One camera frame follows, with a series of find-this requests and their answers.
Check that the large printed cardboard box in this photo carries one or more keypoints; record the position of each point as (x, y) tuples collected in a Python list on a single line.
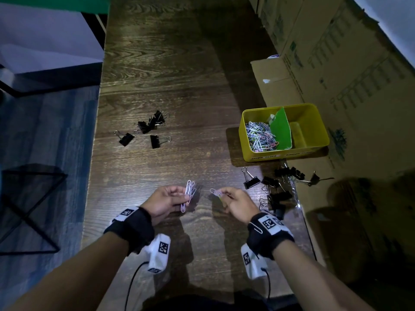
[(340, 61)]

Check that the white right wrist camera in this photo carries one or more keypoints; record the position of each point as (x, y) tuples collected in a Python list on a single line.
[(253, 265)]

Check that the group of black binder clips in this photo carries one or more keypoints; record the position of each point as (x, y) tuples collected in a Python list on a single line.
[(126, 139)]

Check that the black stand frame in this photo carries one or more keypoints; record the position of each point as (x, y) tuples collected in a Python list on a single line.
[(95, 29)]

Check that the clear tape strip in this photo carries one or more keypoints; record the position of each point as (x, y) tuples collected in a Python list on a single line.
[(293, 187)]

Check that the person's right hand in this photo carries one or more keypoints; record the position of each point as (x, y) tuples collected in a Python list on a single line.
[(240, 205)]

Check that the flat cardboard sheet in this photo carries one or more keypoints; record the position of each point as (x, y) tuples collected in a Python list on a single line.
[(275, 77)]

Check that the single white paper clip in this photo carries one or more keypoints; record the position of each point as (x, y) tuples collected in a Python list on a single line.
[(256, 227)]

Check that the yellow plastic tray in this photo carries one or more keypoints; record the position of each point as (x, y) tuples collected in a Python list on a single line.
[(311, 132)]

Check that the person's right forearm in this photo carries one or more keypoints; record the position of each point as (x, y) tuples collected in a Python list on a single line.
[(311, 281)]

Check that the person's dark trousers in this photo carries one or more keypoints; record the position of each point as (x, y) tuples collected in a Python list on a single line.
[(210, 302)]

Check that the green cloth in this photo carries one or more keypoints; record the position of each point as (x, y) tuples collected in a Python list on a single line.
[(55, 3)]

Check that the white paper sheet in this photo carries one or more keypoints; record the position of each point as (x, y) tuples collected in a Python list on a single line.
[(392, 19)]

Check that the person's left forearm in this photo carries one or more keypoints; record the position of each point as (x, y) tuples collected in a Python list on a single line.
[(81, 275)]

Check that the green divider card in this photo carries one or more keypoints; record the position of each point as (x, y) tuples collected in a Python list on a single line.
[(282, 129)]

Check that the heap of paper clips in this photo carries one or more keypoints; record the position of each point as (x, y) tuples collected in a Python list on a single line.
[(261, 136)]

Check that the white paper clip bunch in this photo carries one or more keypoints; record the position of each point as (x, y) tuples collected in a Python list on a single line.
[(188, 189)]

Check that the person's left hand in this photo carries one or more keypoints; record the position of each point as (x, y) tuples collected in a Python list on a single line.
[(162, 202)]

